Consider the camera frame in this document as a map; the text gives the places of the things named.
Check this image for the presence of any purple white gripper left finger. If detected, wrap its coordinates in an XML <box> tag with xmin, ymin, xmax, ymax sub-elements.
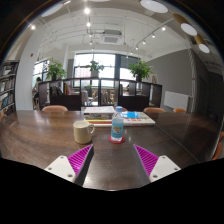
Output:
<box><xmin>45</xmin><ymin>145</ymin><xmax>94</xmax><ymax>186</ymax></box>

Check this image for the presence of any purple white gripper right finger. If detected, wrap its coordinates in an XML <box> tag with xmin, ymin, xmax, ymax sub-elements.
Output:
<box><xmin>134</xmin><ymin>145</ymin><xmax>180</xmax><ymax>182</ymax></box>

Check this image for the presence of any clear plastic water bottle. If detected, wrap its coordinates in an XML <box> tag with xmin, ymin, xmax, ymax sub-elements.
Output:
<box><xmin>111</xmin><ymin>106</ymin><xmax>124</xmax><ymax>142</ymax></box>

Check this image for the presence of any cream ceramic mug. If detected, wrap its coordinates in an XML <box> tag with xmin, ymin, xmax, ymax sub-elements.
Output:
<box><xmin>73</xmin><ymin>121</ymin><xmax>95</xmax><ymax>144</ymax></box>

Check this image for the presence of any red round coaster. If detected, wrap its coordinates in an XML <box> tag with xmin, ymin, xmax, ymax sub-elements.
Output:
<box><xmin>108</xmin><ymin>134</ymin><xmax>126</xmax><ymax>145</ymax></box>

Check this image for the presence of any white book blue cover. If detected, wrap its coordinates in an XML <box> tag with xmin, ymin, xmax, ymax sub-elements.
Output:
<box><xmin>121</xmin><ymin>111</ymin><xmax>155</xmax><ymax>126</ymax></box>

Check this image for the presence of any stack of books left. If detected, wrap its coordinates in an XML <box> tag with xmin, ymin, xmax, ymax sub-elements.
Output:
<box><xmin>84</xmin><ymin>106</ymin><xmax>115</xmax><ymax>126</ymax></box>

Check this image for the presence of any orange chair back right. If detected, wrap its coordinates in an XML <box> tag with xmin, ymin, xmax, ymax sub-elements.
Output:
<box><xmin>143</xmin><ymin>107</ymin><xmax>166</xmax><ymax>113</ymax></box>

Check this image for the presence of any orange chair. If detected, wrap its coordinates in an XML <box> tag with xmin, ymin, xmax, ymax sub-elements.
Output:
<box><xmin>42</xmin><ymin>105</ymin><xmax>68</xmax><ymax>112</ymax></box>
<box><xmin>143</xmin><ymin>107</ymin><xmax>166</xmax><ymax>113</ymax></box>
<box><xmin>173</xmin><ymin>108</ymin><xmax>186</xmax><ymax>113</ymax></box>

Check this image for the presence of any orange chair far right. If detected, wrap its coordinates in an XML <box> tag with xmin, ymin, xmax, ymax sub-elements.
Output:
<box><xmin>173</xmin><ymin>108</ymin><xmax>186</xmax><ymax>113</ymax></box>

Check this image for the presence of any orange chair back left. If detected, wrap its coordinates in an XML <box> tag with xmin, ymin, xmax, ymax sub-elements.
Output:
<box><xmin>42</xmin><ymin>105</ymin><xmax>68</xmax><ymax>112</ymax></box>

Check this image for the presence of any orange chair right edge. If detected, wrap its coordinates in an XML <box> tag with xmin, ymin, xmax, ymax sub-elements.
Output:
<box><xmin>212</xmin><ymin>131</ymin><xmax>224</xmax><ymax>160</ymax></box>

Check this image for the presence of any dark open shelf divider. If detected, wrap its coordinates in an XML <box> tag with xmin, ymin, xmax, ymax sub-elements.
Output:
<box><xmin>37</xmin><ymin>77</ymin><xmax>162</xmax><ymax>111</ymax></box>

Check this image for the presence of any potted plant left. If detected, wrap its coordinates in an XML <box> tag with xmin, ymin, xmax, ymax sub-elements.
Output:
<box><xmin>46</xmin><ymin>58</ymin><xmax>66</xmax><ymax>81</ymax></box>

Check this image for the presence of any potted plant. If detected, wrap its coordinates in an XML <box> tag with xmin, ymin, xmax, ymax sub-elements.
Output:
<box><xmin>129</xmin><ymin>60</ymin><xmax>152</xmax><ymax>81</ymax></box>
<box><xmin>87</xmin><ymin>60</ymin><xmax>104</xmax><ymax>77</ymax></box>
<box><xmin>46</xmin><ymin>58</ymin><xmax>66</xmax><ymax>81</ymax></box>

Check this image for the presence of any potted plant right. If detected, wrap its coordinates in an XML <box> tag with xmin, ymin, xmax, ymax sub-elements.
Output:
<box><xmin>129</xmin><ymin>60</ymin><xmax>152</xmax><ymax>81</ymax></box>

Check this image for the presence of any potted plant middle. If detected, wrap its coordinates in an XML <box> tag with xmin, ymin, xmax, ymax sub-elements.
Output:
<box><xmin>87</xmin><ymin>60</ymin><xmax>104</xmax><ymax>77</ymax></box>

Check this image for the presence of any bookshelf with books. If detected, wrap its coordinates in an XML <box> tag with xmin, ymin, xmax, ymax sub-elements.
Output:
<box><xmin>0</xmin><ymin>60</ymin><xmax>19</xmax><ymax>115</ymax></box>

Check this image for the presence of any ceiling air conditioner unit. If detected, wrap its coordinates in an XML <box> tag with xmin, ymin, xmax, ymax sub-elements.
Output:
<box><xmin>101</xmin><ymin>30</ymin><xmax>122</xmax><ymax>45</ymax></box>

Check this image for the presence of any white board against wall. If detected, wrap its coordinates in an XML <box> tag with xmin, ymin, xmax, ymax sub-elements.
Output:
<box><xmin>164</xmin><ymin>91</ymin><xmax>189</xmax><ymax>110</ymax></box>

